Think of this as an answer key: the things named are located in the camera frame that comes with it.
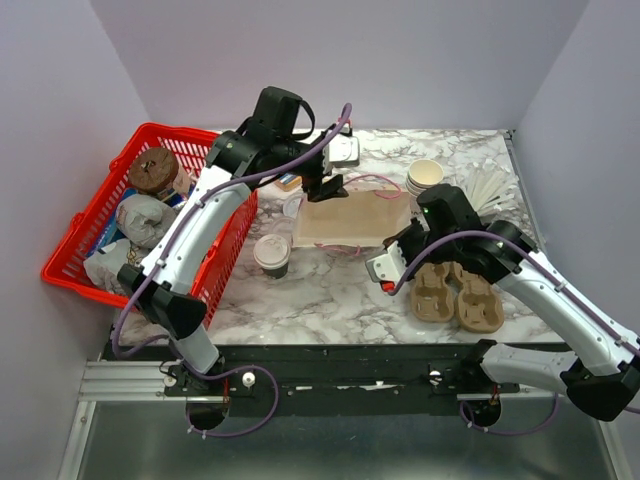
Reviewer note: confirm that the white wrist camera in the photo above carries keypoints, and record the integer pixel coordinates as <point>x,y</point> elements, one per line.
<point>343,151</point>
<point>387,268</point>

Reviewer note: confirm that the brown round cork lid jar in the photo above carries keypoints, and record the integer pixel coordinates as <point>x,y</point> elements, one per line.
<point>154,171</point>

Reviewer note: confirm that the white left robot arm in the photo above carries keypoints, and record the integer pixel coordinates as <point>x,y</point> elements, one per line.
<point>240,161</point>

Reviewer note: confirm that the blue and tan small box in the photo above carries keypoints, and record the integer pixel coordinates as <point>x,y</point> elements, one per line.
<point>288,182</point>

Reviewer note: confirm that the white printed plastic bag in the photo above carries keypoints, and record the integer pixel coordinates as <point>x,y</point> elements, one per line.
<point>104,264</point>

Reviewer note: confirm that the stack of paper cups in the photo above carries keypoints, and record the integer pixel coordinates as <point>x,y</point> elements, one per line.
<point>422,175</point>

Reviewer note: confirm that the bundle of wrapped straws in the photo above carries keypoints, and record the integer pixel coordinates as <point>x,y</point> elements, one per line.
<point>490,187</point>

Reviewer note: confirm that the cardboard cup carrier tray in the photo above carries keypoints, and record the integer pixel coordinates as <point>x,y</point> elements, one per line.
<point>478,307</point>

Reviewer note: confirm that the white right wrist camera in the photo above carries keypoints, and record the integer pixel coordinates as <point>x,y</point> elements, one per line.
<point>387,268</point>

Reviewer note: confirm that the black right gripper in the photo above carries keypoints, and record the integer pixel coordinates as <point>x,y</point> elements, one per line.
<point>402,237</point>

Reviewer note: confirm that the white plastic cup lid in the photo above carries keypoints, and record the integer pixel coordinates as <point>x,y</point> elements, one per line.
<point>272,251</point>

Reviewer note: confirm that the pink and cream paper bag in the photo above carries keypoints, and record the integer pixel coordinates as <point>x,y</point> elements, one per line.
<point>375,209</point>

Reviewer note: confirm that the loose white cup lid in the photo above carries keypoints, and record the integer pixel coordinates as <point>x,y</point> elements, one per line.
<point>284,227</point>

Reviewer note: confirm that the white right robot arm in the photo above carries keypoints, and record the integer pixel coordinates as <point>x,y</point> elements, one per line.
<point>599,371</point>

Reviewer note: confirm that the aluminium frame rail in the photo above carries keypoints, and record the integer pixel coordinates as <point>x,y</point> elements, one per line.
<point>124,381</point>

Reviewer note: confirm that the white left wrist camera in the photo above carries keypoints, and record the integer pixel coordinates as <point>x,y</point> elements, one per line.
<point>343,151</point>

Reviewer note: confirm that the grey wrapped bundle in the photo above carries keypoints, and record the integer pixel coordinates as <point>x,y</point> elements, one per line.
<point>144,220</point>

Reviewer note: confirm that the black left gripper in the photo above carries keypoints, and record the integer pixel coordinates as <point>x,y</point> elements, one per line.
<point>316,190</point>

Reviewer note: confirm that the stack of white cup lids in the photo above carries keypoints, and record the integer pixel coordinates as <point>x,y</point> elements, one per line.
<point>292,205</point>

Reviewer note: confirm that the black paper coffee cup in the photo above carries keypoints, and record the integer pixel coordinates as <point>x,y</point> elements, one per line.
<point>276,272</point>

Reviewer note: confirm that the red plastic shopping basket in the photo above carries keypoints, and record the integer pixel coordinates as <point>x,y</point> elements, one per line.
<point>191,146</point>

